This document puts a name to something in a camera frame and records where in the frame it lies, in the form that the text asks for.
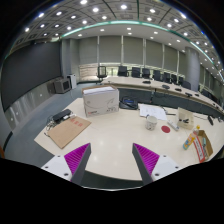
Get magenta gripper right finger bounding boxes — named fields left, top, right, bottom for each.
left=132, top=143, right=159, bottom=185

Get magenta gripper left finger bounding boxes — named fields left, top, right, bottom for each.
left=64, top=143, right=91, bottom=185

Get brown paper envelope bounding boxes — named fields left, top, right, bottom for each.
left=48, top=116, right=91, bottom=149

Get red round coaster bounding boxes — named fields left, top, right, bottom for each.
left=161, top=125, right=170, bottom=133

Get white ceramic mug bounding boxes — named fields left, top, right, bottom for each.
left=145, top=115, right=157, bottom=130

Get white remote control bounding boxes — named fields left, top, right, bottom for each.
left=167, top=120, right=179, bottom=131

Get black power adapter box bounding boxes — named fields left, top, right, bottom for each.
left=52, top=109, right=71, bottom=122

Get yellow drink bottle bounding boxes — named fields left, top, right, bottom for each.
left=183, top=133, right=195, bottom=150

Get white paper sheets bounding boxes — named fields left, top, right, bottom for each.
left=139, top=104, right=167, bottom=121

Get clear plastic bag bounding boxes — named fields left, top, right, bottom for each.
left=176, top=108, right=194, bottom=129

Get colourful snack box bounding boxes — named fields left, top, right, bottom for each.
left=193, top=130, right=213, bottom=163

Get black bag on table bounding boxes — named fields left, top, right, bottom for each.
left=119, top=97, right=138, bottom=110

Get white cardboard box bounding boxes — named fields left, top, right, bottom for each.
left=82, top=85, right=119, bottom=117

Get long curved conference desk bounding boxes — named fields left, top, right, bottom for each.
left=103, top=77, right=224, bottom=119

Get grey cabinet on wheels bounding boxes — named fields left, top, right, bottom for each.
left=54, top=79, right=71, bottom=94

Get white small cabinet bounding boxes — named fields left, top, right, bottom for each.
left=67, top=74, right=77, bottom=89

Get black office chair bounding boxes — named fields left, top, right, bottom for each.
left=131, top=67, right=141, bottom=78
left=118, top=66, right=128, bottom=77
left=97, top=66, right=107, bottom=81
left=142, top=68, right=150, bottom=79
left=153, top=70, right=161, bottom=81

